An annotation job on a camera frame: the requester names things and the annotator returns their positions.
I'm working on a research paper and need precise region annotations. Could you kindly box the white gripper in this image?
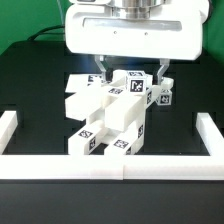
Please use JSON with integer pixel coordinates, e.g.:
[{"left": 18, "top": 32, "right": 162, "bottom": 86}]
[{"left": 65, "top": 0, "right": 210, "bottom": 84}]

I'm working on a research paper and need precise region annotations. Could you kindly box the white nut cube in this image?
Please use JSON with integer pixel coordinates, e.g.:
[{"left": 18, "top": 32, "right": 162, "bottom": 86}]
[
  {"left": 156, "top": 90, "right": 172, "bottom": 106},
  {"left": 126, "top": 70, "right": 147, "bottom": 93}
]

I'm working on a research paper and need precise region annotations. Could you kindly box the white chair back frame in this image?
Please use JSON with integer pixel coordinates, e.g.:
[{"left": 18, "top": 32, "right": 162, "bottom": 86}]
[{"left": 64, "top": 69, "right": 176, "bottom": 133}]

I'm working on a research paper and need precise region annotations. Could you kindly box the white chair seat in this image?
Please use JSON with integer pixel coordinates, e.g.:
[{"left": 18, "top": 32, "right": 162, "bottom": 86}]
[{"left": 102, "top": 112, "right": 145, "bottom": 146}]

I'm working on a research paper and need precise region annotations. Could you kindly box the white U-shaped fence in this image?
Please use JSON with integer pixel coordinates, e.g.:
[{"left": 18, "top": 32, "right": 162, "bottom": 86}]
[{"left": 0, "top": 113, "right": 224, "bottom": 180}]

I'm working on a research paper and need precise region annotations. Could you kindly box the white marker base plate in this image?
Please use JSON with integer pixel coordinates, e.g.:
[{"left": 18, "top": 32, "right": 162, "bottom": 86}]
[{"left": 65, "top": 74, "right": 102, "bottom": 93}]

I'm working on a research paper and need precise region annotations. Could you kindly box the black cable with connector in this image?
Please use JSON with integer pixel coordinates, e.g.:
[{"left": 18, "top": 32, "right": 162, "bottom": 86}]
[{"left": 27, "top": 24, "right": 68, "bottom": 42}]

